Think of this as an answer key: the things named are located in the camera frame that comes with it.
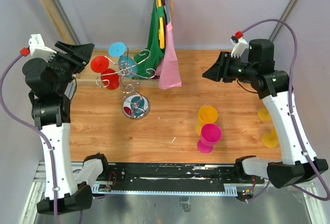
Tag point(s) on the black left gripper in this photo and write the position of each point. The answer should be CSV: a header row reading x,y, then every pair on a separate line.
x,y
81,53

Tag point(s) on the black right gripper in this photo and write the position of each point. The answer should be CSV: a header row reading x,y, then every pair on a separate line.
x,y
219,70

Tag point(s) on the red plastic wine glass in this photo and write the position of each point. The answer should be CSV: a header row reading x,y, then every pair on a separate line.
x,y
108,78

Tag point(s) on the blue plastic wine glass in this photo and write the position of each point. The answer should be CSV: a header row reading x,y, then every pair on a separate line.
x,y
126,65

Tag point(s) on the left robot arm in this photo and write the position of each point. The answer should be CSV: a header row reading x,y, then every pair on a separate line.
x,y
48,74

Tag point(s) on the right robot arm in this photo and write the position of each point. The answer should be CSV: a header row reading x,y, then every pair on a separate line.
x,y
299,162

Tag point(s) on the yellow wine glass near centre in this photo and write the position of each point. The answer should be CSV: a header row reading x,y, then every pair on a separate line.
x,y
206,115

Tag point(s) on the yellow wine glass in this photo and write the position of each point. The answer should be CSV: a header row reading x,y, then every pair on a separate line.
x,y
264,115
206,115
270,140

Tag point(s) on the magenta plastic wine glass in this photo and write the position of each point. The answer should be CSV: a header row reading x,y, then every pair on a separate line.
x,y
210,135

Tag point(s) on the yellow wine glass far right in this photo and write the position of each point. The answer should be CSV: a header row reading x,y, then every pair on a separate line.
x,y
264,115

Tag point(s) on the chrome wine glass rack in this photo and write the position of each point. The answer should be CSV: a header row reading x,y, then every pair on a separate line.
x,y
135,106

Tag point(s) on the yellow wine glass right front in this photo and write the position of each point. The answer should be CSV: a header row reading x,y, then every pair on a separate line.
x,y
270,140

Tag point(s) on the pink shirt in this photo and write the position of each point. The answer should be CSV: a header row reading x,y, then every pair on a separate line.
x,y
168,69

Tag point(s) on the green tank top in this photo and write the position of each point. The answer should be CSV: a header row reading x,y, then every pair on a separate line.
x,y
149,58

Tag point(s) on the yellow plastic hanger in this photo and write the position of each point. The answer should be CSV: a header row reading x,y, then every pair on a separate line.
x,y
161,33

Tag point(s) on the grey hanger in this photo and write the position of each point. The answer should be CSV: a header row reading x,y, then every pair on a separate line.
x,y
167,11

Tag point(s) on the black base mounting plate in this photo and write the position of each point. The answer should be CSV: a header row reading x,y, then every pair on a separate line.
x,y
172,179

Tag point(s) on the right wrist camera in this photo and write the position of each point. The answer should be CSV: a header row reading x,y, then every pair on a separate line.
x,y
239,43

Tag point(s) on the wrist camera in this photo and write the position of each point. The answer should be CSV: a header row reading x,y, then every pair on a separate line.
x,y
239,43
37,48

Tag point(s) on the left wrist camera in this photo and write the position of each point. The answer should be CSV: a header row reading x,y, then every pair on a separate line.
x,y
37,48

